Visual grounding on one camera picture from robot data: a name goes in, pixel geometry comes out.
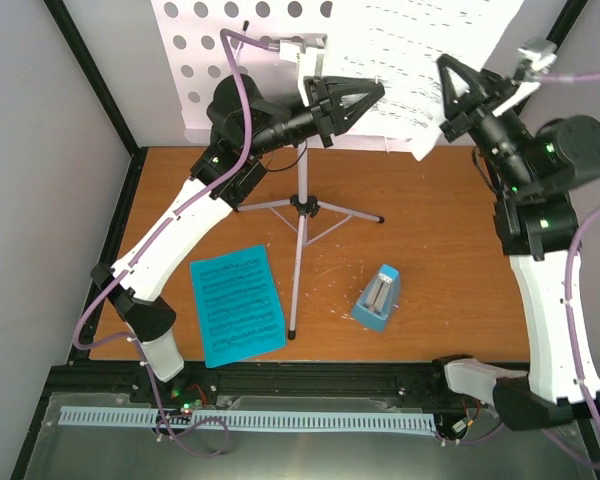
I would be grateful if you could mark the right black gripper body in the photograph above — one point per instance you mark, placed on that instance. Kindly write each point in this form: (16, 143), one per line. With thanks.
(461, 122)

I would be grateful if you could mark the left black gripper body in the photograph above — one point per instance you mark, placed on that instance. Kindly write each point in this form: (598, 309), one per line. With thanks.
(319, 101)

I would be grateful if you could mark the white sheet music page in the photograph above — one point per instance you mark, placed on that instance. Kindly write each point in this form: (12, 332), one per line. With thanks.
(397, 44)

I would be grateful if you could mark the white perforated music stand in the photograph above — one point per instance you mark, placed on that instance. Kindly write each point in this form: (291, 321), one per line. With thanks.
(207, 41)

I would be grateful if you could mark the blue metronome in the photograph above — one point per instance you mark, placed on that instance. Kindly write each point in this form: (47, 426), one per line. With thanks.
(378, 301)

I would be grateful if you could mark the blue sheet music page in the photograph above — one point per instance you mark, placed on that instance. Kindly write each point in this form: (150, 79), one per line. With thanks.
(239, 312)

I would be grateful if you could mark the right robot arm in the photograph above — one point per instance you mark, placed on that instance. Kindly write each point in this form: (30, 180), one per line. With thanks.
(531, 176)

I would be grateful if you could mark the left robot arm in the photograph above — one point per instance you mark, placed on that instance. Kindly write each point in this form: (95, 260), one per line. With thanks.
(245, 127)

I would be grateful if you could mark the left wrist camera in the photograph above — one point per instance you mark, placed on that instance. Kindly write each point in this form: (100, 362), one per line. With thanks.
(307, 54)

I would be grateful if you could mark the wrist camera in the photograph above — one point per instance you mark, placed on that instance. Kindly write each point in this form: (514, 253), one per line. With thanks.
(307, 54)
(534, 59)

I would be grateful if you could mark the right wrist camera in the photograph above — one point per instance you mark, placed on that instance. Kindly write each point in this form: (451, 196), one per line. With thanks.
(534, 59)

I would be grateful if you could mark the right black corner post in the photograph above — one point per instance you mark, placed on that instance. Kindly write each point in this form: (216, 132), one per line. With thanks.
(535, 25)

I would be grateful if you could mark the black corner post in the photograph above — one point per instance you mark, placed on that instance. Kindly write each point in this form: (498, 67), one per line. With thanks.
(74, 40)
(535, 25)

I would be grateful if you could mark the black aluminium frame rail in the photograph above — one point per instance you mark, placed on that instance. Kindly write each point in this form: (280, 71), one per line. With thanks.
(412, 385)

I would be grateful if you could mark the left black corner post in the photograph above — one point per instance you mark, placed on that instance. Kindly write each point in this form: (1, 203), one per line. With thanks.
(74, 40)

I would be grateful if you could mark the light blue cable duct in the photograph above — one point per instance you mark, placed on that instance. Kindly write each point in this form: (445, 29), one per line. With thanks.
(253, 421)

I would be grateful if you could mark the metal base plate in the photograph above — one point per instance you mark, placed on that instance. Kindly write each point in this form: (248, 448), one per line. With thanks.
(105, 452)

